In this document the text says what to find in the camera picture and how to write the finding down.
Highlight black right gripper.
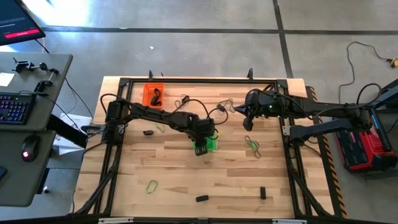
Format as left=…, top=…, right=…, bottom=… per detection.
left=233, top=88, right=285, bottom=133

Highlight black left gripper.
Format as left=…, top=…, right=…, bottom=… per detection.
left=187, top=117, right=217, bottom=157

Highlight thin olive rubber band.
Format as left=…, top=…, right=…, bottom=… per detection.
left=174, top=94, right=187, bottom=110
left=219, top=98, right=237, bottom=113
left=244, top=135, right=262, bottom=160

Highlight green plastic basket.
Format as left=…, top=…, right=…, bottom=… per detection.
left=192, top=136, right=218, bottom=152

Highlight orange plastic basket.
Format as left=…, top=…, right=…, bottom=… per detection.
left=142, top=82, right=165, bottom=110

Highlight yellow black hazard strip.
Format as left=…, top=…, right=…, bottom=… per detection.
left=306, top=85, right=348, bottom=218

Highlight red and black toolbox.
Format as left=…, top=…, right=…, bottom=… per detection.
left=334, top=105, right=398, bottom=174

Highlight white paper sheets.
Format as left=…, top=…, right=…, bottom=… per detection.
left=52, top=112, right=94, bottom=156

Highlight black desk leg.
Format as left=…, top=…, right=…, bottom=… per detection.
left=46, top=114, right=89, bottom=149

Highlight black equipment stand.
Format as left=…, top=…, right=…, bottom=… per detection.
left=369, top=79, right=398, bottom=110

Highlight black desk clamp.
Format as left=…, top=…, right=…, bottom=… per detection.
left=33, top=67, right=60, bottom=96
left=12, top=57, right=49, bottom=74

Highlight black computer mouse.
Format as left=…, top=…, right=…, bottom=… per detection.
left=21, top=134, right=40, bottom=163

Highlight grey desk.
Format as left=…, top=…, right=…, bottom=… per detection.
left=0, top=52, right=74, bottom=208

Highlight black backlit keyboard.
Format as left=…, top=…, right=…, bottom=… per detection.
left=0, top=92, right=37, bottom=125

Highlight white paper note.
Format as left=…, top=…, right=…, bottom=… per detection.
left=0, top=72, right=16, bottom=87

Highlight black computer monitor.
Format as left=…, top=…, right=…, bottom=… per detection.
left=0, top=0, right=47, bottom=47

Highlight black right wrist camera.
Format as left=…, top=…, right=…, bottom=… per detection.
left=248, top=90, right=268, bottom=105

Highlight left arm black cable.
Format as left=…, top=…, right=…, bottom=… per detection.
left=99, top=93, right=229, bottom=126

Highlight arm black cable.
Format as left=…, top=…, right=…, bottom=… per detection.
left=245, top=82, right=382, bottom=121
left=99, top=93, right=229, bottom=126

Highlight black aluminium table frame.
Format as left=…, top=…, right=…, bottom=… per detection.
left=73, top=76, right=335, bottom=218

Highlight white metal bracket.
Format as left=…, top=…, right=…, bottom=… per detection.
left=272, top=218, right=308, bottom=224
left=98, top=217, right=134, bottom=224

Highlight black floor cable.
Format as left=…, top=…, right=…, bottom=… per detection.
left=337, top=41, right=393, bottom=113

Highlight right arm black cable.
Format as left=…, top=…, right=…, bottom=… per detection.
left=245, top=82, right=382, bottom=121

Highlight black desk cable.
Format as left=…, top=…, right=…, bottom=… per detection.
left=63, top=77, right=94, bottom=119

